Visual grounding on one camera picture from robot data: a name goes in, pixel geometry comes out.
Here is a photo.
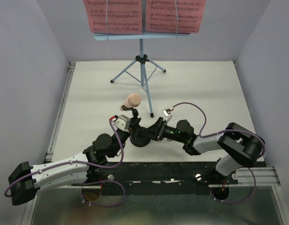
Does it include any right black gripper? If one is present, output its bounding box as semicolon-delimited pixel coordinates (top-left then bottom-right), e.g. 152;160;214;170
139;117;186;143

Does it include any black microphone stand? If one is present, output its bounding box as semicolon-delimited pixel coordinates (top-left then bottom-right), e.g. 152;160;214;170
121;108;151;147

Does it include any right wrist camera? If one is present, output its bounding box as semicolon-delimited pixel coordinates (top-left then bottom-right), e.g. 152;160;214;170
162;106;174;123

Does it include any pink microphone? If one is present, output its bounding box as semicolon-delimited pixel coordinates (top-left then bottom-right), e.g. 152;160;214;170
120;94;142;111

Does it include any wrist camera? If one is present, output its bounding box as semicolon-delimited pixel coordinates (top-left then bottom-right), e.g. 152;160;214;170
113;115;131;131
162;106;174;123

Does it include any left pink sheet music page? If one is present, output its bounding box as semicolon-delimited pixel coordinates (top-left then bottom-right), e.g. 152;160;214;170
84;0;143;35

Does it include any left aluminium edge rail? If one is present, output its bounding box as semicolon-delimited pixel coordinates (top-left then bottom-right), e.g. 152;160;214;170
44;62;76;162

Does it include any metal front plate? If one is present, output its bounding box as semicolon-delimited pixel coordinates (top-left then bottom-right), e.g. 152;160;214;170
22;187;289;225

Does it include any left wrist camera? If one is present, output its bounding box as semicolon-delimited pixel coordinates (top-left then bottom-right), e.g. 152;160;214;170
113;115;131;131

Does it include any right pink sheet music page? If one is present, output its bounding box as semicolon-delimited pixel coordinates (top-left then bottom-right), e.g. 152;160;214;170
145;0;206;34

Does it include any blue music stand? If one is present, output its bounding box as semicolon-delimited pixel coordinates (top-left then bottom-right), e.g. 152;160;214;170
93;32;190;118

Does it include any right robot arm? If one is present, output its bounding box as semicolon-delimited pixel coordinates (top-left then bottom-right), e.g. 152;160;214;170
139;120;266;184

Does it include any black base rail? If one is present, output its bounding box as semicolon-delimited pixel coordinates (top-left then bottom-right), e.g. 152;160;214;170
42;160;239;196

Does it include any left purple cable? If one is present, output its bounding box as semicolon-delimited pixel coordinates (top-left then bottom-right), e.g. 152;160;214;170
3;116;126;207

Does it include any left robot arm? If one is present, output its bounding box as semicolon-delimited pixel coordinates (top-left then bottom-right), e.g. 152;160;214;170
4;115;141;206

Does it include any pink sheet music page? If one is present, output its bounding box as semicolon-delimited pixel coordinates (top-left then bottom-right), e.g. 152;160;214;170
84;0;143;35
145;0;206;34

